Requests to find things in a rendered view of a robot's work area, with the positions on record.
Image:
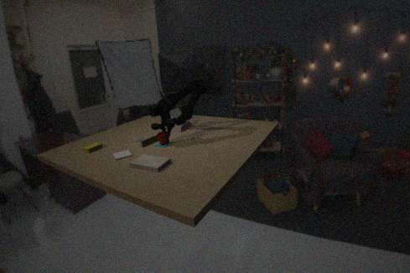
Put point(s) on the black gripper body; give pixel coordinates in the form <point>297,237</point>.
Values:
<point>156,126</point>

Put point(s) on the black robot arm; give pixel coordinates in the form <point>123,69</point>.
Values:
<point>198,87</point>

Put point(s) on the yellow rectangular block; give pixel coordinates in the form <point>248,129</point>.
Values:
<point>92,147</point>

